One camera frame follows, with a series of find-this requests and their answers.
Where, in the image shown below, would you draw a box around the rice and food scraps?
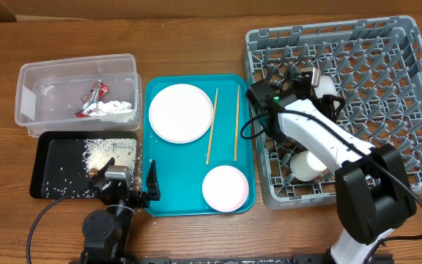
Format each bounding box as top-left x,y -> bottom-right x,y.
42,138 -> 143,199

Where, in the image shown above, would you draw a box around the black plastic tray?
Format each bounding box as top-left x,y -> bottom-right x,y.
29,131 -> 137,199

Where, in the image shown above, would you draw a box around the pink bowl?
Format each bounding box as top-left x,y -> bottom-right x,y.
201,165 -> 249,213

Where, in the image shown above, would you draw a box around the grey bowl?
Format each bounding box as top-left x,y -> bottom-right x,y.
311,76 -> 338,110

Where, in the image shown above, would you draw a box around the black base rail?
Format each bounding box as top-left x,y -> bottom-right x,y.
67,253 -> 395,264

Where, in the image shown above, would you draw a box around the left wooden chopstick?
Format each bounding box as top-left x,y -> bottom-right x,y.
205,88 -> 219,166

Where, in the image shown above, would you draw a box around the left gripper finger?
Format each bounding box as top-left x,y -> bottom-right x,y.
146,160 -> 160,201
92,158 -> 115,180

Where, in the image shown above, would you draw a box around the white round plate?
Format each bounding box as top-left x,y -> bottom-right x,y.
148,84 -> 214,144

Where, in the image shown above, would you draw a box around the right wooden chopstick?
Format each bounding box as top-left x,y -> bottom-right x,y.
234,84 -> 240,162

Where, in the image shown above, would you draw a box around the teal serving tray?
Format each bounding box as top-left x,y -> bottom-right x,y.
142,74 -> 256,216

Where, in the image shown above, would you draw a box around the wooden chopstick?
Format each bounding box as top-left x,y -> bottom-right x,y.
205,88 -> 219,166
234,84 -> 240,162

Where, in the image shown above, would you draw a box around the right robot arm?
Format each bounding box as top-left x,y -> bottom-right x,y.
245,67 -> 418,263

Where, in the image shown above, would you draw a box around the clear plastic bin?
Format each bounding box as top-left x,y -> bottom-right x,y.
15,54 -> 143,138

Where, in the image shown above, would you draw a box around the grey dishwasher rack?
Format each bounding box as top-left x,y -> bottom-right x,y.
243,16 -> 422,194

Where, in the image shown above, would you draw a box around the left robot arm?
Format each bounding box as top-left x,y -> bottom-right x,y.
80,158 -> 160,263

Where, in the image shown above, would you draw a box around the red snack wrapper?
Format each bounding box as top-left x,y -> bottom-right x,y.
75,80 -> 110,117

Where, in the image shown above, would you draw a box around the white napkin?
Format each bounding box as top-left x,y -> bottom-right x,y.
86,100 -> 134,123

